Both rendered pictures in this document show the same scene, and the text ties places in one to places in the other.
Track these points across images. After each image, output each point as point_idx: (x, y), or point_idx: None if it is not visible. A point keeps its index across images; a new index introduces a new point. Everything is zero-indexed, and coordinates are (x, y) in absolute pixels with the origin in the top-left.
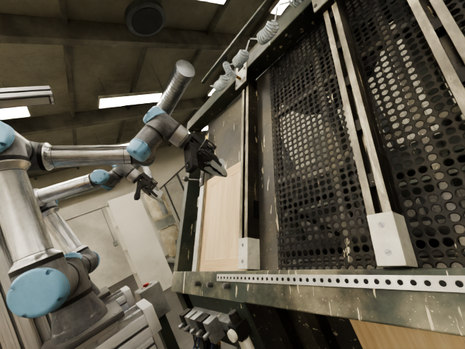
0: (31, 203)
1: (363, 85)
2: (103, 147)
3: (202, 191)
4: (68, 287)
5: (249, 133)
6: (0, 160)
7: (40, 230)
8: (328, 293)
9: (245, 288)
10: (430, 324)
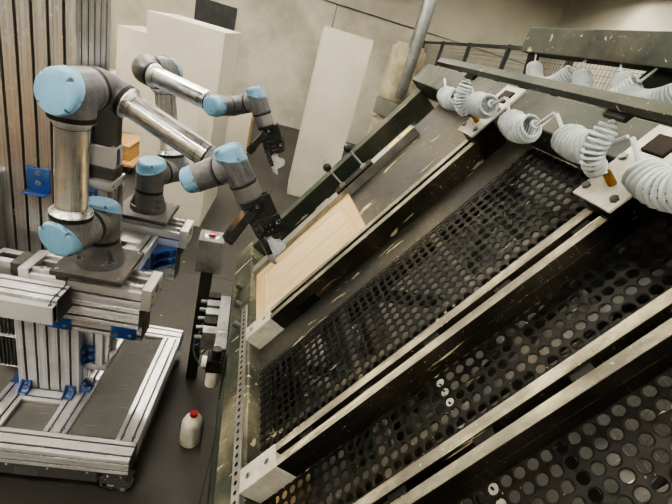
0: (78, 168)
1: (437, 365)
2: (178, 133)
3: (330, 200)
4: (80, 249)
5: (390, 218)
6: (62, 123)
7: (78, 194)
8: (231, 434)
9: (236, 347)
10: None
